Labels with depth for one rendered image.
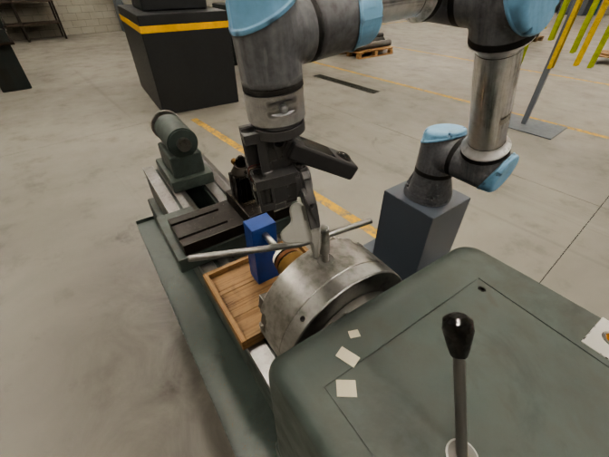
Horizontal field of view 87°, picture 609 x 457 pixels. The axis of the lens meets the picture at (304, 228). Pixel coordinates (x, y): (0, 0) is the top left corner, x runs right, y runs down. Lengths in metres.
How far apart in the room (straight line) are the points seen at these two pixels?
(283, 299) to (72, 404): 1.65
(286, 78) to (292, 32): 0.04
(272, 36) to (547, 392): 0.55
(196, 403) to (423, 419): 1.53
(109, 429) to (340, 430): 1.64
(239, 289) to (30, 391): 1.49
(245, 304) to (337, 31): 0.80
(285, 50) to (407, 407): 0.45
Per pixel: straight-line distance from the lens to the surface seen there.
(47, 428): 2.16
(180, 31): 5.32
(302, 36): 0.40
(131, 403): 2.02
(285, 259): 0.81
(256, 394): 1.26
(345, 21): 0.44
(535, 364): 0.58
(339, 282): 0.60
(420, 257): 1.14
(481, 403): 0.52
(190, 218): 1.26
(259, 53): 0.38
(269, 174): 0.45
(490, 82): 0.82
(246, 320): 0.99
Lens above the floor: 1.68
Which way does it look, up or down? 39 degrees down
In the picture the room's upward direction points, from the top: straight up
